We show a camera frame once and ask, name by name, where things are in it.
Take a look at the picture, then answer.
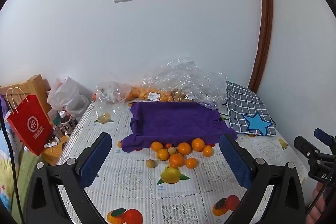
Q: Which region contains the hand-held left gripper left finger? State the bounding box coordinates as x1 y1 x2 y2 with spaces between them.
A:
25 132 113 224

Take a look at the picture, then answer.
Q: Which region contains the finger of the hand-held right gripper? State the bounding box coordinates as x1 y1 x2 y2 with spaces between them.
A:
293 135 321 160
314 128 336 148

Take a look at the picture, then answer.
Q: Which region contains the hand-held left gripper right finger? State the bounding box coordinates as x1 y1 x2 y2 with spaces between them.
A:
219 133 306 224

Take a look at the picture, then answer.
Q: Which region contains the cluster of oranges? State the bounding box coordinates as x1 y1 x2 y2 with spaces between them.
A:
150 137 214 169

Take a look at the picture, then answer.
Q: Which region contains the purple towel lined tray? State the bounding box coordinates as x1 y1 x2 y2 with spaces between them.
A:
121 101 238 153

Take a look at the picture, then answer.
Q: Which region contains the person's right hand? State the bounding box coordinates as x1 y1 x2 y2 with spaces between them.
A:
305 181 336 224

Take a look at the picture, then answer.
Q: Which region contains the low wooden stool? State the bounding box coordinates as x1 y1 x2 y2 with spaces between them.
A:
42 132 72 165

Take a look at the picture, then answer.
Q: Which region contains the fruit print tablecloth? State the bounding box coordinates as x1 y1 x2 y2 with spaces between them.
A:
56 98 307 224

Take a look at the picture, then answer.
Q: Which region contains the grey checked star cushion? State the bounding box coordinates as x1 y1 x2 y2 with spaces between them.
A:
226 81 277 136

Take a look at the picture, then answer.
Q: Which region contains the green white carton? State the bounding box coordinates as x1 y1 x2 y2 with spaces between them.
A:
50 109 62 126

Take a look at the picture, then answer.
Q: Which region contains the white plastic bag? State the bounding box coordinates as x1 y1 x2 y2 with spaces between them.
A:
47 76 91 119

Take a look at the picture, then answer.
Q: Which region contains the small clear plastic bag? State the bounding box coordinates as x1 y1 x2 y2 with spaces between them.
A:
94 81 133 122

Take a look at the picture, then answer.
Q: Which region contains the red paper shopping bag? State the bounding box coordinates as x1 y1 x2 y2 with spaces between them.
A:
6 88 54 157

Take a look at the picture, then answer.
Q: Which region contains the heap of bagged oranges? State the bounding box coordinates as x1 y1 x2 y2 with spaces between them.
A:
127 85 195 103

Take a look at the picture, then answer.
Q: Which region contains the colourful printed blanket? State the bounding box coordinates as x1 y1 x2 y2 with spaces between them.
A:
0 98 45 222

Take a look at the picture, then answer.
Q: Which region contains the large clear plastic bag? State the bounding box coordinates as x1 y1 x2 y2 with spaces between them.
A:
142 57 229 110

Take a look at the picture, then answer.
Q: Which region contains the black cable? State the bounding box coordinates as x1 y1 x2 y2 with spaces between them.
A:
0 109 25 224

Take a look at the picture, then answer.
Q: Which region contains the brown wooden door frame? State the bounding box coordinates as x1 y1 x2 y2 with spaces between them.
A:
248 0 273 93

